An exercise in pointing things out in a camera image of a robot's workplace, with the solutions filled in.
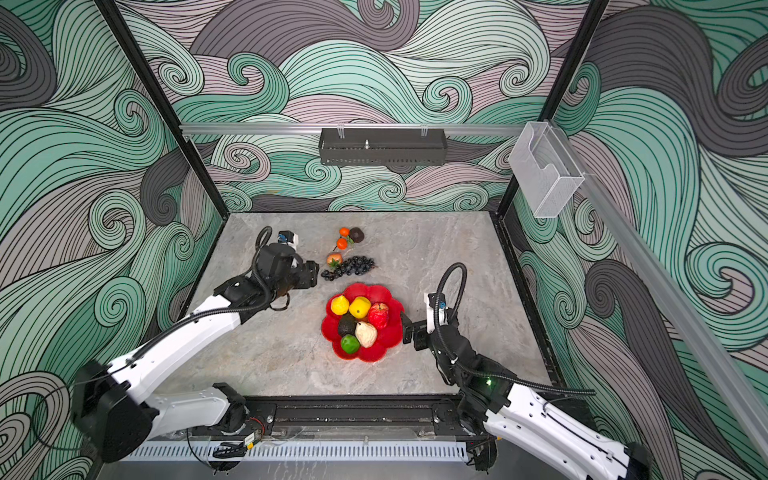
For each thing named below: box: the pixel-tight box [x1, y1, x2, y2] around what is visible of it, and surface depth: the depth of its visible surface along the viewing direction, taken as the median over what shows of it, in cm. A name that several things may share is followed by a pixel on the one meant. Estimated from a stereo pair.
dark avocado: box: [338, 311, 358, 337], surface depth 87 cm
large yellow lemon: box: [349, 296, 371, 319], surface depth 89 cm
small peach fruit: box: [326, 252, 344, 268], surface depth 103 cm
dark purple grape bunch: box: [321, 256, 378, 282], surface depth 102 cm
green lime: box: [341, 334, 360, 354], surface depth 82 cm
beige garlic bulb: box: [355, 321, 377, 348], surface depth 83 cm
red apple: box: [368, 302, 389, 330], surface depth 87 cm
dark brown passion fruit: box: [350, 227, 365, 243], surface depth 112 cm
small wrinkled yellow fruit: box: [330, 295, 350, 316], surface depth 89 cm
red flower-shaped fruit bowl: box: [321, 283, 404, 363], surface depth 87 cm
